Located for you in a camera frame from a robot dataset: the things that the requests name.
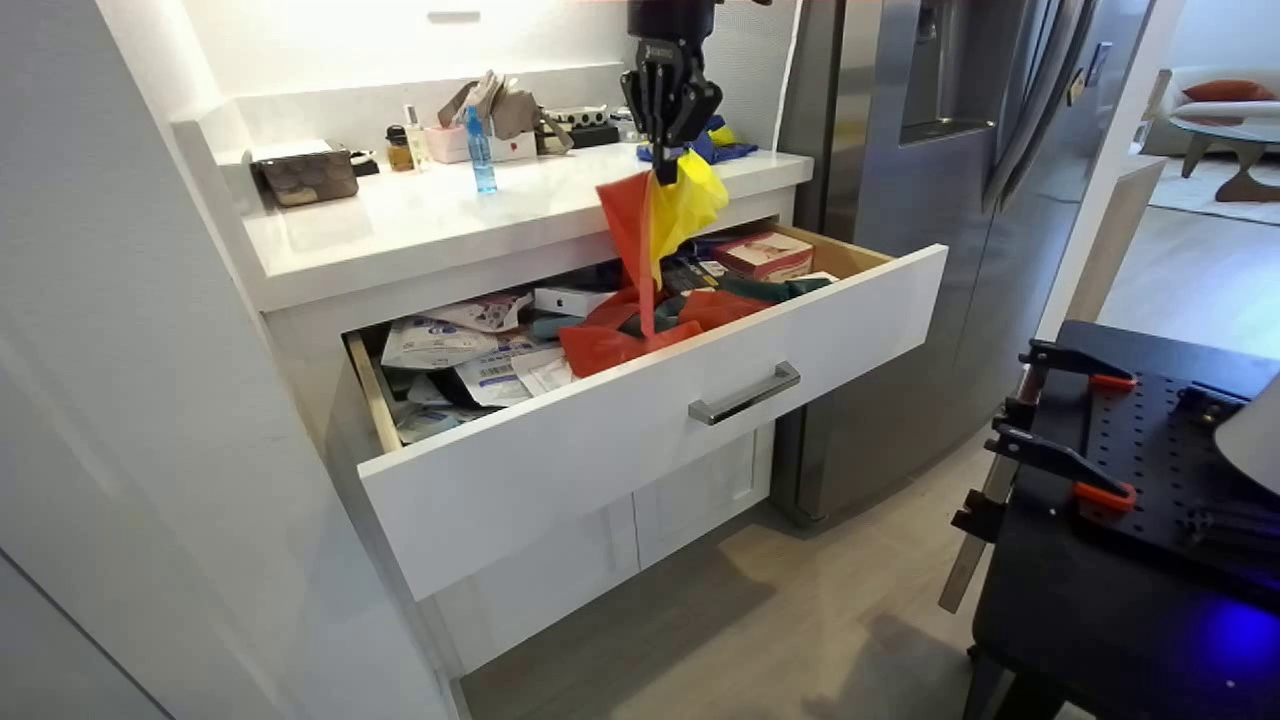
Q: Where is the silver drawer handle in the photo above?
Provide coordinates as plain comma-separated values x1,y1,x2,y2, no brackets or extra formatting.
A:
688,364,800,426

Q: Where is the brown leather pouch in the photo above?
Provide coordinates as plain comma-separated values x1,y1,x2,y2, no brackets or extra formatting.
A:
254,151,358,209

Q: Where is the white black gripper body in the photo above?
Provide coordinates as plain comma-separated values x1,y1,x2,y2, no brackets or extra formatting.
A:
627,0,720,83

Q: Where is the white left cabinet door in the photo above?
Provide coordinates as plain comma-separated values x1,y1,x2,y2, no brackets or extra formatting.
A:
434,499,638,671

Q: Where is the black orange clamp far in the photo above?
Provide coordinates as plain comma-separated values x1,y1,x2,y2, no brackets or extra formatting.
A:
1022,340,1135,398

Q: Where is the small brown bottle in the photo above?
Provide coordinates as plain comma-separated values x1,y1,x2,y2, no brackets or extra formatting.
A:
385,124,417,173

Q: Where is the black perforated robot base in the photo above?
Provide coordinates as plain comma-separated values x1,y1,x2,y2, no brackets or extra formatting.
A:
958,325,1280,720

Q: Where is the orange resistance band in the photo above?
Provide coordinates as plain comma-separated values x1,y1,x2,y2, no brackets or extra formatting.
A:
561,173,763,376

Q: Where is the white box with items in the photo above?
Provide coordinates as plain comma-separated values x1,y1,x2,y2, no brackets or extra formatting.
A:
425,76,545,163

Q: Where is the stainless steel refrigerator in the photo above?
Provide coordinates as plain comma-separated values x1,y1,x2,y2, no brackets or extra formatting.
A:
771,0,1155,529

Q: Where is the white top drawer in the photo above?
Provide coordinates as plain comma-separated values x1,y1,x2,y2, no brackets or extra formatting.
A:
347,234,947,600

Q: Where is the black orange clamp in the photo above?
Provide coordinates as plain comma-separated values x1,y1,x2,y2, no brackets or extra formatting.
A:
1022,340,1135,398
988,419,1141,511

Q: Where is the brown cardboard box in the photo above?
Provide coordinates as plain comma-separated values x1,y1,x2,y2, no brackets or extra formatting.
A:
712,228,811,279

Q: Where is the black orange clamp near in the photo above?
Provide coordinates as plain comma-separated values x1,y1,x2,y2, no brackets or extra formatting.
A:
988,419,1141,511

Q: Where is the blue spray bottle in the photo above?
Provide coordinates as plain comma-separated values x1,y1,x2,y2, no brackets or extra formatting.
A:
460,106,499,195

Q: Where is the round white side table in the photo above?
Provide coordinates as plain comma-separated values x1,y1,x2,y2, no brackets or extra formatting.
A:
1171,114,1280,206

